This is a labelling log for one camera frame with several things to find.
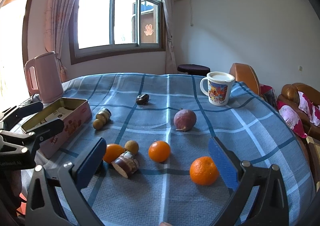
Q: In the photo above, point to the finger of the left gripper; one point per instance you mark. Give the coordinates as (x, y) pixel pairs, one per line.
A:
(32, 139)
(12, 116)

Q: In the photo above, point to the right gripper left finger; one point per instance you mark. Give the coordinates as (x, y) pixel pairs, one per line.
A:
(43, 204)

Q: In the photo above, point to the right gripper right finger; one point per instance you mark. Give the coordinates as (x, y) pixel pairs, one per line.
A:
(270, 206)

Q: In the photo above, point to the brown longan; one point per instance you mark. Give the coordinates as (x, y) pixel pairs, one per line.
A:
(98, 124)
(132, 146)

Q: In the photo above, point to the orange mandarin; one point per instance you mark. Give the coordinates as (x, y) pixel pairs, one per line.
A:
(113, 151)
(203, 171)
(159, 151)

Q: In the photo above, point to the dark water chestnut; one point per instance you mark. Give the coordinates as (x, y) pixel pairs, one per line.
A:
(142, 99)

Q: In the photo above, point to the purple round onion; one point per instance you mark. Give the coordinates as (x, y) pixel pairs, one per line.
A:
(184, 120)

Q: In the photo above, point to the pink metal tin box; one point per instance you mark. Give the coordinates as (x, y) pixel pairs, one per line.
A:
(73, 112)

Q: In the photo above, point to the pink electric kettle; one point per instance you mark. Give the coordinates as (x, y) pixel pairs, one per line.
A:
(42, 77)

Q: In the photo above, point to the blue plaid tablecloth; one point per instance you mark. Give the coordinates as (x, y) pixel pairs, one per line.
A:
(157, 192)

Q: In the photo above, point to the brown leather sofa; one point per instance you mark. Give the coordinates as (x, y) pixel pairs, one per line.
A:
(304, 100)

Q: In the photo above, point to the white cartoon mug with lid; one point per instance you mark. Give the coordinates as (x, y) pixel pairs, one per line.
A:
(217, 86)

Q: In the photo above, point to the brown leather chair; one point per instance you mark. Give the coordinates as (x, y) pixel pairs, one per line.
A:
(245, 73)

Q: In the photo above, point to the dark round stool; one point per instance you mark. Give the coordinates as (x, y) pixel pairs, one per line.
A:
(193, 69)

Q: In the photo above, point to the pink left curtain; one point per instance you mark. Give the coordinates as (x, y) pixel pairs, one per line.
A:
(58, 14)

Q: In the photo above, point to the window with brown frame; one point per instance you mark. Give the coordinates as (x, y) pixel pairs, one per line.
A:
(103, 28)

